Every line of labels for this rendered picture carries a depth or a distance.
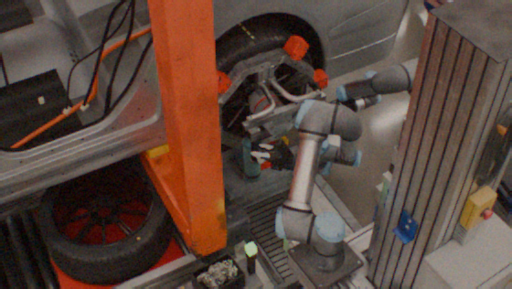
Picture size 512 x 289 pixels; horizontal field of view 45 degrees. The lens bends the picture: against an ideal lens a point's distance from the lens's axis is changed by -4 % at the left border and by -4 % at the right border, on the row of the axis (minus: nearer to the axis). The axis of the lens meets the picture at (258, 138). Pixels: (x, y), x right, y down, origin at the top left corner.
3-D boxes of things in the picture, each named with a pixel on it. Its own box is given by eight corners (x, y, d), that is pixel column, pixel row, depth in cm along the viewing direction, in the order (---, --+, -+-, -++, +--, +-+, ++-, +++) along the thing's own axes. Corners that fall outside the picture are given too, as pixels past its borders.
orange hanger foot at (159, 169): (169, 149, 333) (162, 101, 308) (213, 221, 302) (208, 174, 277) (139, 161, 328) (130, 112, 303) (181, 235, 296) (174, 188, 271)
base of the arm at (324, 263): (352, 261, 252) (355, 247, 244) (321, 279, 246) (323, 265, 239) (329, 235, 260) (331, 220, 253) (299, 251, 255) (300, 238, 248)
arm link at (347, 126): (368, 105, 237) (363, 150, 282) (339, 100, 239) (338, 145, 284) (362, 133, 233) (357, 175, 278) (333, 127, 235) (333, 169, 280)
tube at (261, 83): (262, 86, 299) (262, 69, 291) (283, 111, 287) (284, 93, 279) (229, 98, 293) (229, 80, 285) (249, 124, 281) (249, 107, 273)
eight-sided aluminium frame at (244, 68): (304, 118, 341) (309, 37, 301) (310, 126, 337) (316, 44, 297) (211, 155, 323) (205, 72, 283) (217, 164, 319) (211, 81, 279)
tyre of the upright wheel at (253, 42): (194, 138, 347) (297, 81, 359) (213, 167, 332) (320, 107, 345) (159, 51, 295) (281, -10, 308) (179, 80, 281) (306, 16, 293)
